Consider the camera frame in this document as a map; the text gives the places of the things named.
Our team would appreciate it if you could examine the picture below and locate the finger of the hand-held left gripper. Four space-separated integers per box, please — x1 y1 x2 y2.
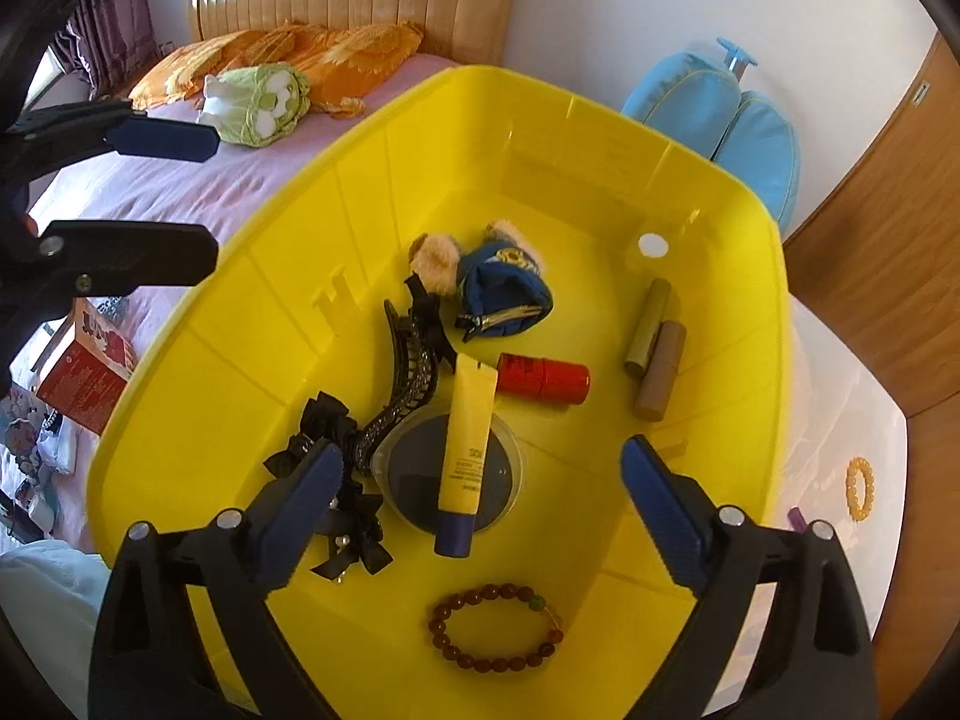
0 99 220 188
36 220 220 298

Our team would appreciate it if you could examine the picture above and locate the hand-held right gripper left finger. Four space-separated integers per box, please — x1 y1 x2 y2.
88 439 353 720

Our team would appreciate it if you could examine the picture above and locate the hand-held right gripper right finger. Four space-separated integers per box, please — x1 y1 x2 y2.
619 435 880 720

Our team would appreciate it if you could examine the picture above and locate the black bow hair clip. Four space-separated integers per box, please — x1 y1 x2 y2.
262 390 396 586

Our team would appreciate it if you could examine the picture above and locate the round clear container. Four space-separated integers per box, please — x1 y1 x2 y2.
373 401 527 537

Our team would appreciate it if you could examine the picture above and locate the pink lipstick tube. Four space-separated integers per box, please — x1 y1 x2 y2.
634 321 689 422

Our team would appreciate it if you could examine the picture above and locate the black hair claw clip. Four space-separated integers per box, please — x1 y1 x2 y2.
352 298 437 477

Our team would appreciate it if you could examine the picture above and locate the dark red bead bracelet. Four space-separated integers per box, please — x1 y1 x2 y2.
427 581 565 674

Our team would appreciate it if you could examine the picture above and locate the yellow tube with blue cap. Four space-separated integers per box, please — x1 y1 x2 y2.
433 352 500 558

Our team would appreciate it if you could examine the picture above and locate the blue plush pouch keychain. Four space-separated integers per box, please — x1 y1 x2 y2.
409 219 556 335

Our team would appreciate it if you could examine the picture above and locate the yellow plastic bin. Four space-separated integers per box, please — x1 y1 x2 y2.
84 64 796 720

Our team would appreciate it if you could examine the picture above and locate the green cabbage plush toy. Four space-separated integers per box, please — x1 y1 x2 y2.
196 64 312 147

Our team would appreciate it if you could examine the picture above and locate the red cardboard box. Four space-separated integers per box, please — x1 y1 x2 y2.
36 298 140 436

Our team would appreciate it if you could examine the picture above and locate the purple curtain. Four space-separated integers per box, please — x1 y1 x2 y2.
64 0 155 98

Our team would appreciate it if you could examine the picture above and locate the white bedding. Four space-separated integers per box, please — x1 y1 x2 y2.
0 540 113 698

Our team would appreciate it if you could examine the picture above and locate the wooden wardrobe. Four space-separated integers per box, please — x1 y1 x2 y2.
780 30 960 421

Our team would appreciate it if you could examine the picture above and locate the blue cushioned chair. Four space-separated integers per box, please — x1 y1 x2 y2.
621 36 802 230

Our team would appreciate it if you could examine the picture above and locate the yellow bead bracelet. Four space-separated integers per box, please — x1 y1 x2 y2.
845 456 878 521

